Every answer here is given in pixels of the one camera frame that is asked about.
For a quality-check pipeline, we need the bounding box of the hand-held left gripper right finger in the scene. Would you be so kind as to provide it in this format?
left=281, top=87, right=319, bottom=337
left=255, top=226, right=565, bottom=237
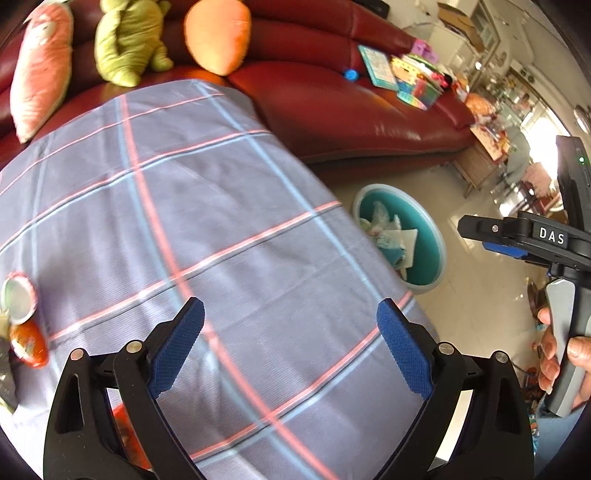
left=376, top=299, right=536, bottom=480

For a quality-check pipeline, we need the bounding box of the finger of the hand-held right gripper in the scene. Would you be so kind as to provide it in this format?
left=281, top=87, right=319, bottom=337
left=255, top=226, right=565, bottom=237
left=482, top=244, right=552, bottom=267
left=457, top=215, right=525, bottom=246

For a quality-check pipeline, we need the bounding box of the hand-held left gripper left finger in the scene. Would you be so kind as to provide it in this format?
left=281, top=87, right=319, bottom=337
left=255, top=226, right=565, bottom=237
left=44, top=298, right=206, bottom=480

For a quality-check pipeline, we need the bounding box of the teal round bin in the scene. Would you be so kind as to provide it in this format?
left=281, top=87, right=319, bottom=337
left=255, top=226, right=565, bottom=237
left=353, top=183, right=448, bottom=294

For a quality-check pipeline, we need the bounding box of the person's right hand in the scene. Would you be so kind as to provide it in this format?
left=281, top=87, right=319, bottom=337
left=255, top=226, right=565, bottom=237
left=537, top=307, right=591, bottom=412

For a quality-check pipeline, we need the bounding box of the pink chair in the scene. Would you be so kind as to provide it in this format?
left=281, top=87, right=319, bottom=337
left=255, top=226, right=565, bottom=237
left=521, top=163, right=557, bottom=210

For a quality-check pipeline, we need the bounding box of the wooden side cabinet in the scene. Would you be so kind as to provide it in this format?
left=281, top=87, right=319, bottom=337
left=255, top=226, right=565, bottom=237
left=454, top=124, right=514, bottom=200

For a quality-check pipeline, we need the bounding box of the grey hanging cloth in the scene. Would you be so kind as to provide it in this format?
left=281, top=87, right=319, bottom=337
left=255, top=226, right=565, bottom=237
left=505, top=129, right=533, bottom=186

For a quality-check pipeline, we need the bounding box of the white tissue paper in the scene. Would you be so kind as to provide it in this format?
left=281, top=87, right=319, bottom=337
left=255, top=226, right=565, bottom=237
left=376, top=227, right=419, bottom=280

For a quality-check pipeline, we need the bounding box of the orange red wrapper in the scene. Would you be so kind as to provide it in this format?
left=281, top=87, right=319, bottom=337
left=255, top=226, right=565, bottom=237
left=110, top=405, right=149, bottom=467

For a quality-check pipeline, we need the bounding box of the clear crumpled plastic bag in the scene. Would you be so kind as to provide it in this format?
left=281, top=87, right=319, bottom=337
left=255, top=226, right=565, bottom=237
left=362, top=200, right=403, bottom=237

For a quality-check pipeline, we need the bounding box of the plaid grey table cloth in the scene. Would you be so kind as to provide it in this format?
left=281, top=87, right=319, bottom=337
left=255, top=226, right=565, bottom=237
left=0, top=79, right=439, bottom=480

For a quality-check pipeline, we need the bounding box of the red shiny snack packet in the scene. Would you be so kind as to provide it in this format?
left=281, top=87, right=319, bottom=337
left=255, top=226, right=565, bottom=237
left=8, top=318, right=49, bottom=369

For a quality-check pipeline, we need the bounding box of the rainbow striped toy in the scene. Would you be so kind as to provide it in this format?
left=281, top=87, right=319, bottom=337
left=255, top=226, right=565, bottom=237
left=396, top=78, right=440, bottom=111

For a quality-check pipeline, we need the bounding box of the round cup with pink rim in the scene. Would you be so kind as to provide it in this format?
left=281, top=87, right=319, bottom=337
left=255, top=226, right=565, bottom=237
left=1, top=272, right=37, bottom=325

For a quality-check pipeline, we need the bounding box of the dark wrapper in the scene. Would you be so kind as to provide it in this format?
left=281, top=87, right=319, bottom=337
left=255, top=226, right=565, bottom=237
left=0, top=340, right=20, bottom=412

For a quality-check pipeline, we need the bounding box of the pile of colourful books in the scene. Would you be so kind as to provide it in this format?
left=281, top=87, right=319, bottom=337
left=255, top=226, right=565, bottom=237
left=390, top=39, right=451, bottom=88

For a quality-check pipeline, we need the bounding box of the red leather sofa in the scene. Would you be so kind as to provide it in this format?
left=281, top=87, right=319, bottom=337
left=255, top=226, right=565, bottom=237
left=0, top=0, right=477, bottom=171

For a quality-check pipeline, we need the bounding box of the light blue picture book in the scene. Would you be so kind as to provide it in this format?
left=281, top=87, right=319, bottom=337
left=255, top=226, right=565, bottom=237
left=358, top=44, right=399, bottom=89

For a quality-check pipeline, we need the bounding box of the brown cardboard box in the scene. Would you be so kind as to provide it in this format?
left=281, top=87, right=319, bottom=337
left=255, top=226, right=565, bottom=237
left=436, top=2, right=486, bottom=52

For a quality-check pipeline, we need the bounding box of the green plush toy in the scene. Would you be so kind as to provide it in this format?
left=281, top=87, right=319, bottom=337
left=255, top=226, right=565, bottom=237
left=94, top=0, right=174, bottom=88

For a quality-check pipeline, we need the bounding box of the pink plush toy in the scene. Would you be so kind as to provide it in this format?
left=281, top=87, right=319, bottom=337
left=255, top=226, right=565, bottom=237
left=10, top=0, right=75, bottom=144

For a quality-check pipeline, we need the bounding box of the orange carrot plush toy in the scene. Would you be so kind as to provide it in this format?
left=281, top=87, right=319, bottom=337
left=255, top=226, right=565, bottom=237
left=184, top=0, right=253, bottom=77

